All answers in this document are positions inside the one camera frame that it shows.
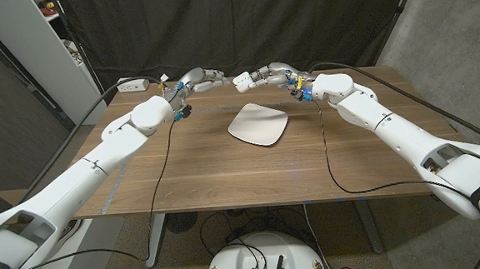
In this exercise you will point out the black curtain stand pole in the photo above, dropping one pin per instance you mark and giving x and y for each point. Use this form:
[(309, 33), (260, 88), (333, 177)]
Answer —
[(399, 10), (77, 40)]

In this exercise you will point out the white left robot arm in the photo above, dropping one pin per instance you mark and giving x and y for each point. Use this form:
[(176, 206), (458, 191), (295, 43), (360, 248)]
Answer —
[(72, 186)]

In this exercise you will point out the grey table leg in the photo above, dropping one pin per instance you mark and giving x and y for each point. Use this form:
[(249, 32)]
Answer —
[(371, 235), (160, 223)]

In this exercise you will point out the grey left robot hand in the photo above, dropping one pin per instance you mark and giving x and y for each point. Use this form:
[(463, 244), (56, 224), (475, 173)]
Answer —
[(194, 76)]

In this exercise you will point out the round black floor fan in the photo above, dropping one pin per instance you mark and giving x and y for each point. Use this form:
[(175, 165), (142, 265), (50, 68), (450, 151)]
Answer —
[(181, 221)]

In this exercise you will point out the white shelf cabinet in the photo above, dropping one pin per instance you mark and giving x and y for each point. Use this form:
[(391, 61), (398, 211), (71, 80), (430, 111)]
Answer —
[(38, 51)]

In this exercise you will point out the black curtain backdrop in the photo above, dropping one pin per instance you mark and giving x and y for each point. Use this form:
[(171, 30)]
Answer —
[(233, 26)]

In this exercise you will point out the black sneaker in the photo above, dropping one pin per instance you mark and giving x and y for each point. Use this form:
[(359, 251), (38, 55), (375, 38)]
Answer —
[(68, 232)]

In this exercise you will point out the white square dish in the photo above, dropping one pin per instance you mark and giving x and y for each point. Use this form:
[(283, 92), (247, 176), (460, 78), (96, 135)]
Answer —
[(260, 125)]

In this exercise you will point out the red item on shelf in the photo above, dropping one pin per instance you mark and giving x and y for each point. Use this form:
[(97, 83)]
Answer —
[(50, 12)]

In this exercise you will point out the white power strip box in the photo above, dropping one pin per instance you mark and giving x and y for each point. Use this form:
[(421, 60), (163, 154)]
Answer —
[(130, 87)]

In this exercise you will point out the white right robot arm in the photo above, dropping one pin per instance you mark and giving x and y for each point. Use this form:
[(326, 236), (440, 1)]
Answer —
[(403, 137)]

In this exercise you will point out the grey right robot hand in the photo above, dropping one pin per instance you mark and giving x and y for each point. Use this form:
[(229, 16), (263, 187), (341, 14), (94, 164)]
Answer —
[(280, 71)]

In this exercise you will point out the white AirPods case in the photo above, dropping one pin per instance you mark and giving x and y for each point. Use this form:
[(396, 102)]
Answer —
[(243, 81)]

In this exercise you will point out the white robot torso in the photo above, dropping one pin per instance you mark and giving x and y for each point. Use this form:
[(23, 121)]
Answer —
[(235, 260)]

